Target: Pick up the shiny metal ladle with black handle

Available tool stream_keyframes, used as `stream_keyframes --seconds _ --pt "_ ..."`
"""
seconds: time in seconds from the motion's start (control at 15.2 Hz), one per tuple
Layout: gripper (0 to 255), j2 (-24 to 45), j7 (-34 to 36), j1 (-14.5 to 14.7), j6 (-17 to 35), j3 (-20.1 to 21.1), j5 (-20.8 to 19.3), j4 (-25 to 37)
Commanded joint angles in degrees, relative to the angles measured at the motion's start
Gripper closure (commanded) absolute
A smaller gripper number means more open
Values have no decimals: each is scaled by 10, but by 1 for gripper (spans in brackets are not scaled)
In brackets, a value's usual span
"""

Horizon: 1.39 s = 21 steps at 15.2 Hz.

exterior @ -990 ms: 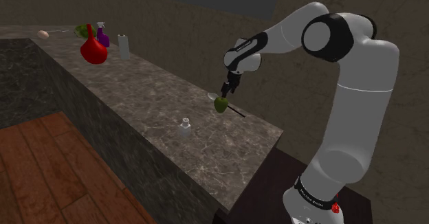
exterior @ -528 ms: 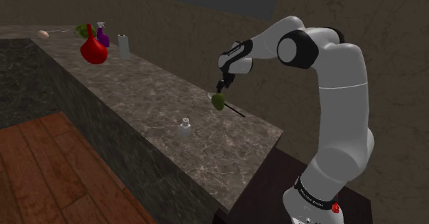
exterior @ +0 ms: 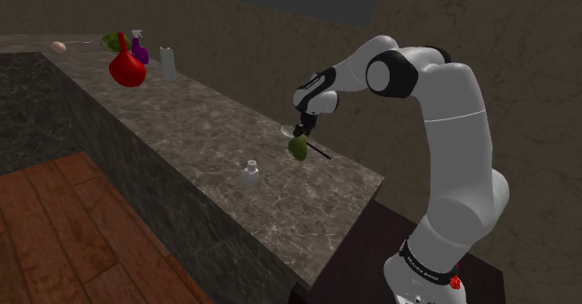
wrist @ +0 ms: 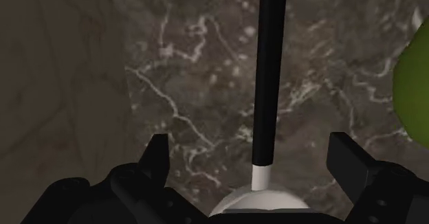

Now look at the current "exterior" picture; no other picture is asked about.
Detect purple spray bottle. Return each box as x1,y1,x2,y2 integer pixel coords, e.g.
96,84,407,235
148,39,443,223
131,29,150,65

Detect green lettuce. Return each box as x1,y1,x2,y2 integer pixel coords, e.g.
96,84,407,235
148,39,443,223
101,32,133,53

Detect small white bottle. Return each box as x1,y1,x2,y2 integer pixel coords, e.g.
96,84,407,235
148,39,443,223
243,159,260,187

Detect green pear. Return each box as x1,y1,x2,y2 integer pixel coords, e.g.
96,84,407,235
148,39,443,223
287,135,310,162

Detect red round vase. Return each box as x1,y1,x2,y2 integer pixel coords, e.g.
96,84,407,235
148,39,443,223
108,32,147,89

